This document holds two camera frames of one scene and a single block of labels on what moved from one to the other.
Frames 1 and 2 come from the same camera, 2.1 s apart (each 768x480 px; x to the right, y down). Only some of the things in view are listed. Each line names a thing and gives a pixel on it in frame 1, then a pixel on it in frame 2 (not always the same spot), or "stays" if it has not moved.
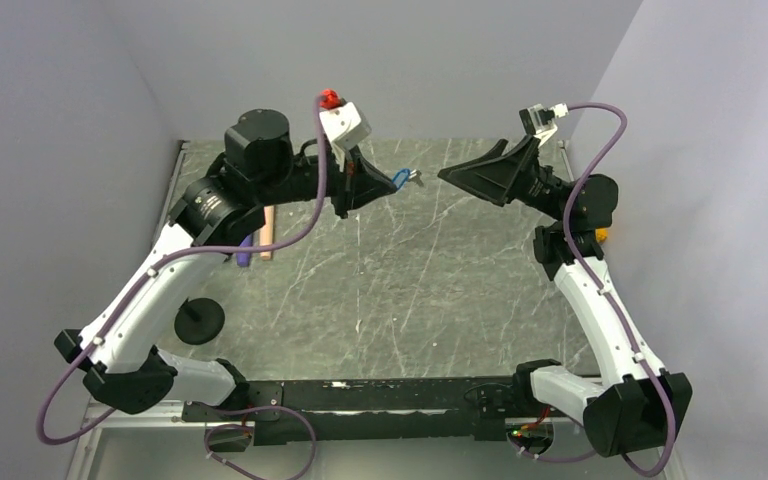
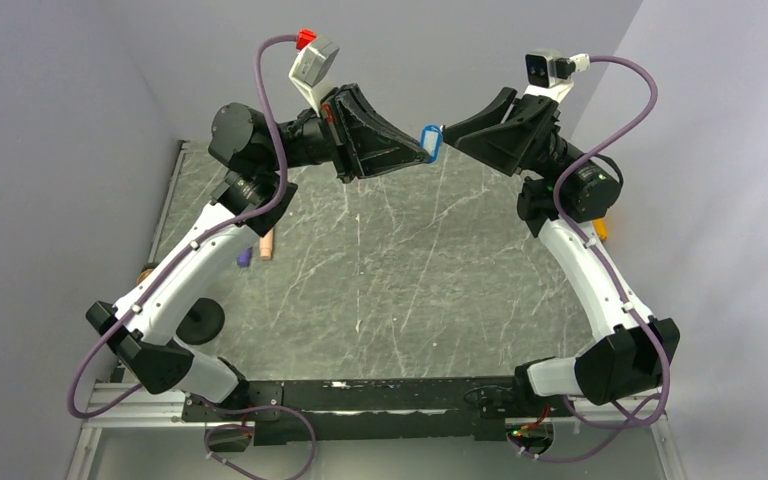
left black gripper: (358, 184) → (361, 142)
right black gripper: (496, 178) → (511, 146)
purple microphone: (243, 259) stays
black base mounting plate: (381, 411) stays
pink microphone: (267, 232) stays
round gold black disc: (199, 321) stays
